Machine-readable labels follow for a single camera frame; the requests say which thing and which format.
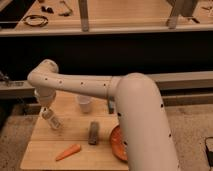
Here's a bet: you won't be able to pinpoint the grey rectangular block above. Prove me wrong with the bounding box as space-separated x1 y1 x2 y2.
88 121 99 145

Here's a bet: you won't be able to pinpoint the grey metal post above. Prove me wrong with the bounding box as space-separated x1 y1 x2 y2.
78 0 89 32

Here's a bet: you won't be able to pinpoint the white plastic cup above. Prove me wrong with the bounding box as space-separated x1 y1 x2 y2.
77 95 92 113

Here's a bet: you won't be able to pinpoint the black glasses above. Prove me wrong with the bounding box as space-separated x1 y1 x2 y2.
58 0 73 17

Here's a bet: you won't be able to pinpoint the orange carrot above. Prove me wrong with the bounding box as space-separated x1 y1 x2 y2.
55 144 81 161

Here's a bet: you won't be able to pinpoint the black device at right edge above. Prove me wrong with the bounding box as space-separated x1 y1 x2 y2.
204 137 213 170

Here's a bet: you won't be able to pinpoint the small black object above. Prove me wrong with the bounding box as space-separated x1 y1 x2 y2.
41 6 54 14

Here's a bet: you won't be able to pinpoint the coiled black cable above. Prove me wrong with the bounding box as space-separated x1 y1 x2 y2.
22 14 49 28

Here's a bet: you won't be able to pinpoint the orange plate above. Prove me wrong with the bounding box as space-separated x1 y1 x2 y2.
109 125 127 162

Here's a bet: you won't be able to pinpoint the grey metal leg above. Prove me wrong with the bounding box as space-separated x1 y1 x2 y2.
166 0 198 29

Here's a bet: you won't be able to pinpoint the metal clamp at left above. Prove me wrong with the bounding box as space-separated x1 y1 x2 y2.
0 71 12 86

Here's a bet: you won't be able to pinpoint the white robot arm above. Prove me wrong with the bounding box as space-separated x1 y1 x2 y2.
27 59 181 171

